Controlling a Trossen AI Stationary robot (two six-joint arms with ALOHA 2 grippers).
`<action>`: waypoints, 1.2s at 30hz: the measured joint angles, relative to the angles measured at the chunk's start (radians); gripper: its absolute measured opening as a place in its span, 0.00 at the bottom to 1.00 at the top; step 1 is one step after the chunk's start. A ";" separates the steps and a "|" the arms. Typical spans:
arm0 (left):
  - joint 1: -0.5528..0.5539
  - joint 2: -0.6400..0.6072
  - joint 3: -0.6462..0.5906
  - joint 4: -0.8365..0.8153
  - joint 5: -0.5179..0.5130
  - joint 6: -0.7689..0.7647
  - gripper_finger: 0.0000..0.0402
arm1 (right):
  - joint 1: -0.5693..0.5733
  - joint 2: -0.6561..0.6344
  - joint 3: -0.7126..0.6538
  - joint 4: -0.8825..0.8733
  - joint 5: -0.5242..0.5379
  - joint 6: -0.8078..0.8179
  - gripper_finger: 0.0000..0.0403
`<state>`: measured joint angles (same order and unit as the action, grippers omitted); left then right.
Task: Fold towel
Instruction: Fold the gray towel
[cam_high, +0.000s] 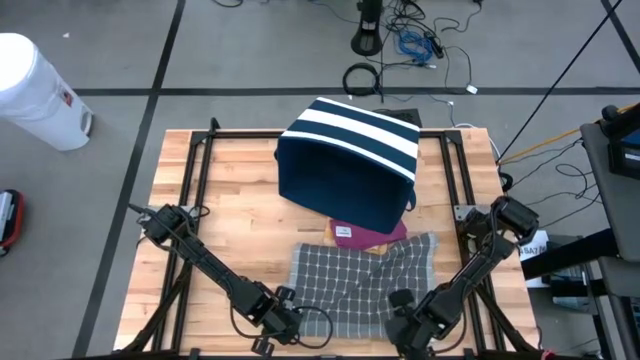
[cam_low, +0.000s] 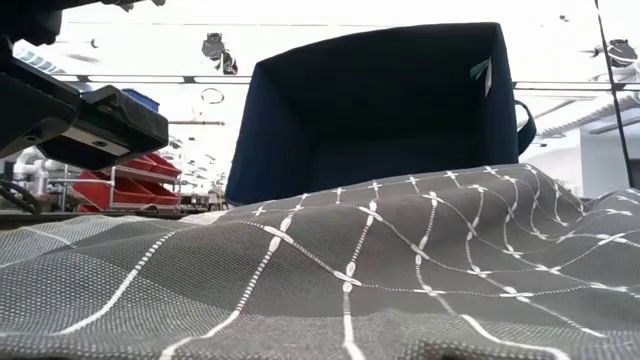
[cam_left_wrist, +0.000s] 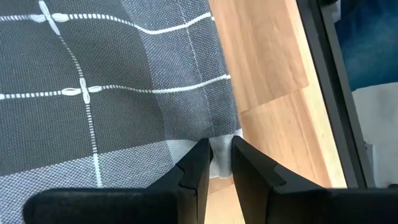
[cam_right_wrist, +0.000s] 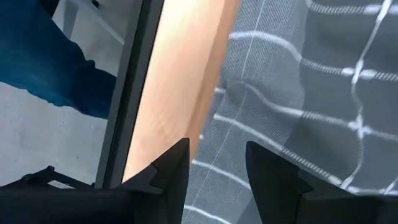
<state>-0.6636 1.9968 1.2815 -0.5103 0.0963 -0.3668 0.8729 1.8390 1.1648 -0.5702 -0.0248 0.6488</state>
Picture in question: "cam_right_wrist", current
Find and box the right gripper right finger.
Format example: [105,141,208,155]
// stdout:
[245,141,352,224]

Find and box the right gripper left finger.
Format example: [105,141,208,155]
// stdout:
[118,138,190,224]

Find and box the grey checked towel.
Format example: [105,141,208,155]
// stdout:
[182,0,398,224]

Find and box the person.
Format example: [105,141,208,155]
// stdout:
[0,0,118,119]

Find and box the black aluminium table frame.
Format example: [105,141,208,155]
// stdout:
[18,0,164,190]

